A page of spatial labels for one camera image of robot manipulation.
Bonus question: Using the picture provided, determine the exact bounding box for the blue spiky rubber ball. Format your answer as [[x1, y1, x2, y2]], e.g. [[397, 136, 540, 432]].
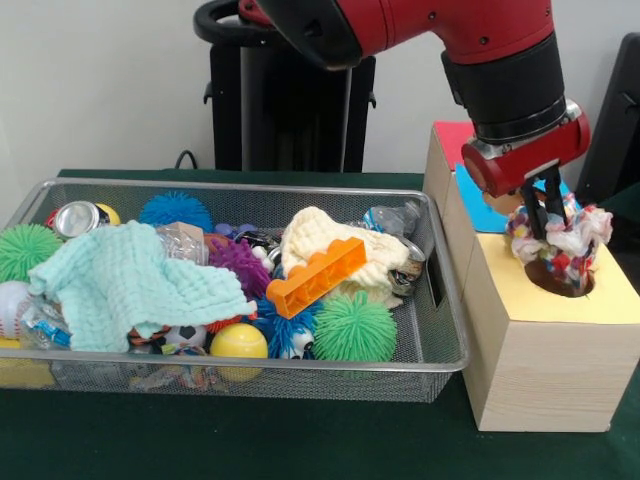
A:
[[138, 190, 215, 234]]

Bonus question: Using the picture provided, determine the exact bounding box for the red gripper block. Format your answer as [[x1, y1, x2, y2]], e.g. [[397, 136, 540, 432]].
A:
[[460, 112, 592, 242]]

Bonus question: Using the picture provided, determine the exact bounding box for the green spiky rubber ball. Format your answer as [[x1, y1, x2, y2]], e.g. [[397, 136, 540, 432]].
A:
[[312, 290, 398, 364], [0, 223, 64, 284]]

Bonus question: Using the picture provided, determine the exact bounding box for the mint green cloth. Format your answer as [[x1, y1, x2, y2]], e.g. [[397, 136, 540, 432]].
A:
[[28, 219, 259, 354]]

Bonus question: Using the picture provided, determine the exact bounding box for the shallow mesh bin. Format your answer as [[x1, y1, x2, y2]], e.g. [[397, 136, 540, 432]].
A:
[[0, 177, 471, 404]]

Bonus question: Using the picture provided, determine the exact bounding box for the blue furry toy with eyes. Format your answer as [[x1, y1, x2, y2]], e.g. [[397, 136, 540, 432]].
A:
[[252, 297, 324, 361]]

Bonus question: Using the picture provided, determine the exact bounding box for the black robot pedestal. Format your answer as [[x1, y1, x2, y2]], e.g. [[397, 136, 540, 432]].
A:
[[192, 0, 377, 174]]

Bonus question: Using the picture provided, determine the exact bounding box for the crushed silver drink can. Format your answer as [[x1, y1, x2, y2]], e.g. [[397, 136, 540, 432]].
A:
[[52, 199, 114, 240]]

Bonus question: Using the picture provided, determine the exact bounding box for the purple spiky rubber ball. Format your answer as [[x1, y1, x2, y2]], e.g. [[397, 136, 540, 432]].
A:
[[207, 238, 274, 301]]

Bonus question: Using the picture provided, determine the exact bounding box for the cream knitted cloth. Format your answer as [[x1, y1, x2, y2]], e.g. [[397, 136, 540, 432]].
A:
[[279, 205, 426, 309]]

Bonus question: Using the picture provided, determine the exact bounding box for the black cable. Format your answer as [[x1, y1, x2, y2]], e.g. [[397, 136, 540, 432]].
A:
[[173, 148, 200, 171]]

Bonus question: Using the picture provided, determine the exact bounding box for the wooden box with three holes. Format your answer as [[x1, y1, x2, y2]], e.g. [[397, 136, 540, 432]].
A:
[[422, 120, 640, 434]]

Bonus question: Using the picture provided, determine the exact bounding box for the orange plastic block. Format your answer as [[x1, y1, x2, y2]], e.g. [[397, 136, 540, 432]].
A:
[[265, 237, 368, 320]]

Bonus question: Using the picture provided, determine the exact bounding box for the dark green table cloth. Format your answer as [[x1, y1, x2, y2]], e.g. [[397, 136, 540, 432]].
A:
[[597, 182, 640, 219], [0, 168, 640, 480]]

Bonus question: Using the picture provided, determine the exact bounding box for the smooth yellow ball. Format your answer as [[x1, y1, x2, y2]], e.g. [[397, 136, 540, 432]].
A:
[[209, 322, 270, 360]]

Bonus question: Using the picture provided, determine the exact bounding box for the white cloth with coloured shapes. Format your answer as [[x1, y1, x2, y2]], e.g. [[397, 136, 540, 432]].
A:
[[504, 197, 615, 294]]

